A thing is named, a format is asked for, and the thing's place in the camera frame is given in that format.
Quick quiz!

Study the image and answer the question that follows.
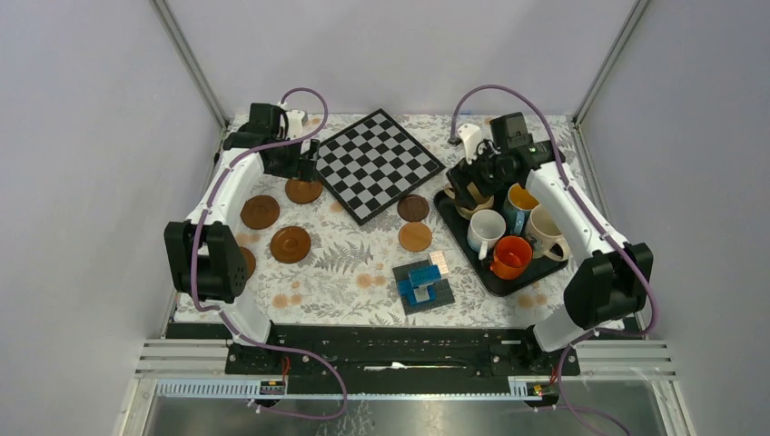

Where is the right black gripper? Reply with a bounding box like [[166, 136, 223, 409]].
[[445, 140, 513, 213]]

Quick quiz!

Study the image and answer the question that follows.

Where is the brown wooden ringed coaster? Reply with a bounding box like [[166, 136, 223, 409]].
[[240, 195, 281, 230], [270, 226, 311, 263], [239, 246, 256, 280], [285, 180, 323, 204]]

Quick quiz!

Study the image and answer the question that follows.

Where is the orange mug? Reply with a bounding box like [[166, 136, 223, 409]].
[[482, 235, 533, 281]]

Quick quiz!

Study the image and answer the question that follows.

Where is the dark walnut coaster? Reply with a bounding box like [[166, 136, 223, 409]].
[[397, 194, 429, 223]]

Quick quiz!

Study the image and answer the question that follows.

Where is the black white chessboard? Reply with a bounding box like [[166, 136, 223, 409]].
[[316, 109, 445, 225]]

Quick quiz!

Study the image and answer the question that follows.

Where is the black cup tray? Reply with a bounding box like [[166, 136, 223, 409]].
[[433, 191, 568, 297]]

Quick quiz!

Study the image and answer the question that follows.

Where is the light orange coaster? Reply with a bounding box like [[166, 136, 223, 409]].
[[398, 222, 432, 253]]

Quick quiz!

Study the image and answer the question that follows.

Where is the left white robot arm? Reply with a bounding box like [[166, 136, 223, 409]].
[[163, 104, 320, 373]]

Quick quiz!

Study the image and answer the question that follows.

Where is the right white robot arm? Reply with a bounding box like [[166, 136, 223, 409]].
[[447, 113, 652, 374]]

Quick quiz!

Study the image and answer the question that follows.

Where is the blue mug yellow inside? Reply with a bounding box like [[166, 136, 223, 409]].
[[502, 183, 539, 236]]

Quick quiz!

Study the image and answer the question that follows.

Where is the beige round mug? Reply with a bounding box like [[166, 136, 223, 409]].
[[443, 183, 495, 220]]

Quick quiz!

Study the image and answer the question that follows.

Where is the white mug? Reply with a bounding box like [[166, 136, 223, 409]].
[[466, 209, 507, 261]]

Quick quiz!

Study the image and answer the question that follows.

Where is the cream tall mug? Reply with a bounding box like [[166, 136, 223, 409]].
[[524, 204, 571, 263]]

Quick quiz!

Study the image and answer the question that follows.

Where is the floral tablecloth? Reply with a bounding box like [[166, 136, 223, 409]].
[[232, 175, 577, 328]]

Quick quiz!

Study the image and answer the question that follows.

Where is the lego brick model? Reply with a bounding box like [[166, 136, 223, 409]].
[[392, 251, 456, 315]]

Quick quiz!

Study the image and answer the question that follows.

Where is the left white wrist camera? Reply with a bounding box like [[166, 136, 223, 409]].
[[281, 109, 308, 130]]

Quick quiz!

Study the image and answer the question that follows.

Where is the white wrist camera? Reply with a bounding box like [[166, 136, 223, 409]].
[[457, 124, 484, 164], [281, 109, 308, 130]]

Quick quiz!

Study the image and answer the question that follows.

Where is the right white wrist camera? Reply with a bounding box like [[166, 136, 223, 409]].
[[457, 124, 484, 164]]

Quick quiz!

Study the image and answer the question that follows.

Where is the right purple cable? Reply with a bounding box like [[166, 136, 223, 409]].
[[449, 84, 660, 436]]

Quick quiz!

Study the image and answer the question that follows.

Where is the purple cable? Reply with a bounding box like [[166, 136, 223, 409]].
[[189, 87, 350, 421], [449, 84, 660, 436]]

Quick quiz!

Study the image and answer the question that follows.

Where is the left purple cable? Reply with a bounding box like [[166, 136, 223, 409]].
[[189, 87, 350, 421]]

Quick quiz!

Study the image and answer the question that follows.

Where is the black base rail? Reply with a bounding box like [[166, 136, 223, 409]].
[[166, 322, 619, 399]]

